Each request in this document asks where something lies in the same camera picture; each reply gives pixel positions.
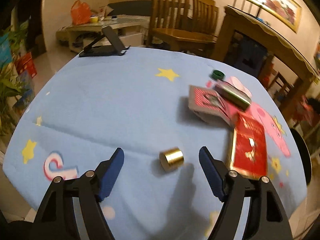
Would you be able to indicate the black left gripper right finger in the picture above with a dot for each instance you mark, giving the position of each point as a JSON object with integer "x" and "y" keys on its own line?
{"x": 266, "y": 215}

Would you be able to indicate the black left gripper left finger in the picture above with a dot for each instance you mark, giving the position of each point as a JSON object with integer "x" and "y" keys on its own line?
{"x": 56, "y": 218}

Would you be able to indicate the gold cylinder cap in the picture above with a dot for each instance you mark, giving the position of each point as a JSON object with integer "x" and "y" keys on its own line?
{"x": 171, "y": 159}

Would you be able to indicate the red gift box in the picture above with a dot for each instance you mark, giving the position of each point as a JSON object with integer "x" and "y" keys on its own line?
{"x": 248, "y": 154}

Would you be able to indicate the red patterned card box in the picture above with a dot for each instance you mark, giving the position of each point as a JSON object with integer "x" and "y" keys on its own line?
{"x": 209, "y": 105}

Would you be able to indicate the light blue cartoon tablecloth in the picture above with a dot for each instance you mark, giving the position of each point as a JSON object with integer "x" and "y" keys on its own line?
{"x": 139, "y": 102}

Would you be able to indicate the green potted plant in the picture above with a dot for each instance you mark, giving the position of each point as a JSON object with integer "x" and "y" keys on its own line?
{"x": 17, "y": 89}

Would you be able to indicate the green bottle cap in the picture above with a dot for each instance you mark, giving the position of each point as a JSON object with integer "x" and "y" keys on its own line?
{"x": 217, "y": 75}

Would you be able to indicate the red box on floor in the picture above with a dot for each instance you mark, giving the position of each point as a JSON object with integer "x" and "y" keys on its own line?
{"x": 25, "y": 63}

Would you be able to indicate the blue plastic stool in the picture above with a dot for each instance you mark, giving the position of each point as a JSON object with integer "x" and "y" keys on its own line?
{"x": 247, "y": 55}

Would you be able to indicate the black phone stand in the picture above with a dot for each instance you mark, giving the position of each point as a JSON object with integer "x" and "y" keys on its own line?
{"x": 107, "y": 44}

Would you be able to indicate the wooden dining table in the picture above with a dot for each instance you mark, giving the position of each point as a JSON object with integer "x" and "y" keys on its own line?
{"x": 237, "y": 20}

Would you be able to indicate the white low tv cabinet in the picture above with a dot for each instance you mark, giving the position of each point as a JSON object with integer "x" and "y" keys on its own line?
{"x": 132, "y": 30}

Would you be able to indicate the orange plastic bag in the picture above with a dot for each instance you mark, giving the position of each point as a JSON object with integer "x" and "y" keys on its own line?
{"x": 80, "y": 13}

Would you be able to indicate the wooden chair front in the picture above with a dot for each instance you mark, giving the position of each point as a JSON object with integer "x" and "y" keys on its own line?
{"x": 171, "y": 22}

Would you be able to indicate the wooden chair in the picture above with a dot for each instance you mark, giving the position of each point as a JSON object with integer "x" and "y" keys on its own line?
{"x": 205, "y": 16}
{"x": 171, "y": 22}

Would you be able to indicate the wooden chair behind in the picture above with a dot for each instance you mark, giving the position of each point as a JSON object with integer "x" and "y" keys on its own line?
{"x": 205, "y": 16}

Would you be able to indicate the black wifi router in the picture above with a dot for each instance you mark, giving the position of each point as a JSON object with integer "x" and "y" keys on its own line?
{"x": 251, "y": 9}

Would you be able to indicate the framed flower painting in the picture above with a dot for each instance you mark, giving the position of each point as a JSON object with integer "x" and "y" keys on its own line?
{"x": 287, "y": 11}

